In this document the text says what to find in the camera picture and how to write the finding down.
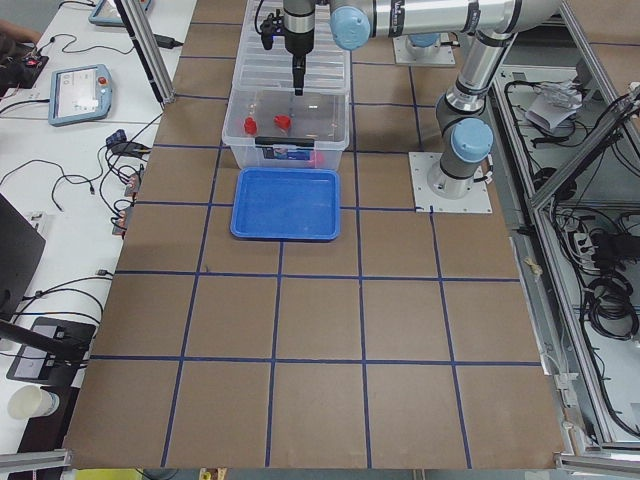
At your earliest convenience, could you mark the red block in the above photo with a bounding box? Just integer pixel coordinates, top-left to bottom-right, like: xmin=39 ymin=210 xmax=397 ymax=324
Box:
xmin=309 ymin=150 xmax=325 ymax=168
xmin=243 ymin=116 xmax=258 ymax=137
xmin=273 ymin=114 xmax=292 ymax=132

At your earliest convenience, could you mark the blue teach pendant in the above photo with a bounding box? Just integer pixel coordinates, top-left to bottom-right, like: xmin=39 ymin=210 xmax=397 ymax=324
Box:
xmin=48 ymin=64 xmax=113 ymax=127
xmin=87 ymin=0 xmax=156 ymax=28

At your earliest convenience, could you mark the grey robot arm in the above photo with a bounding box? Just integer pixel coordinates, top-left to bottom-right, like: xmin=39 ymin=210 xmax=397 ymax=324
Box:
xmin=327 ymin=0 xmax=560 ymax=200

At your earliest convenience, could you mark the clear plastic box lid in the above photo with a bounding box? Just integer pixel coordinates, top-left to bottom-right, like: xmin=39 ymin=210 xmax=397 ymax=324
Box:
xmin=232 ymin=1 xmax=350 ymax=95

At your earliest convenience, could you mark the white paper cup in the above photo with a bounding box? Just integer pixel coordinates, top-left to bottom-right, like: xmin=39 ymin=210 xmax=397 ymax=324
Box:
xmin=7 ymin=385 xmax=60 ymax=420

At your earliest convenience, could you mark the clear plastic storage box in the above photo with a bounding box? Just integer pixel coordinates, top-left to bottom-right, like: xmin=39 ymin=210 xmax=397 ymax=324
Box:
xmin=222 ymin=88 xmax=350 ymax=170

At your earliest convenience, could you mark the blue teach pendant far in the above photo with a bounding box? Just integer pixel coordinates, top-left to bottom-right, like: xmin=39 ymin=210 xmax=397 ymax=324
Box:
xmin=87 ymin=0 xmax=156 ymax=28

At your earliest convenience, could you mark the aluminium frame post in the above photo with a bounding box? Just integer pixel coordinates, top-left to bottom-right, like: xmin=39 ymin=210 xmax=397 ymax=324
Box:
xmin=114 ymin=0 xmax=175 ymax=105

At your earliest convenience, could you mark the blue teach pendant near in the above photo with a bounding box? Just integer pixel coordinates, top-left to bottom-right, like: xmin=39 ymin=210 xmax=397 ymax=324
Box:
xmin=48 ymin=64 xmax=113 ymax=127

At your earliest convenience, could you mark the black box latch handle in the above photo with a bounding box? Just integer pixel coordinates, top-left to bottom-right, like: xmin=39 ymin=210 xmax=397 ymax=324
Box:
xmin=254 ymin=136 xmax=315 ymax=149

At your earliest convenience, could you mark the blue plastic tray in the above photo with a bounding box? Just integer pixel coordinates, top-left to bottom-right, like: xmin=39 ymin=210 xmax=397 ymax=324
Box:
xmin=230 ymin=167 xmax=341 ymax=242

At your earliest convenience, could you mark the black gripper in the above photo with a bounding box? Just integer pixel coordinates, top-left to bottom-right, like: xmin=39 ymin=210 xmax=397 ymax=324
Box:
xmin=284 ymin=12 xmax=314 ymax=96

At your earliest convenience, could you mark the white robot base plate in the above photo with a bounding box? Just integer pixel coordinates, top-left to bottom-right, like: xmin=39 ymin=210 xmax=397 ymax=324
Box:
xmin=409 ymin=152 xmax=493 ymax=215

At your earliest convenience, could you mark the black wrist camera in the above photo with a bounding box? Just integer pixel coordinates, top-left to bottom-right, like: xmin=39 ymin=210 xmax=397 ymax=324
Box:
xmin=259 ymin=10 xmax=284 ymax=50

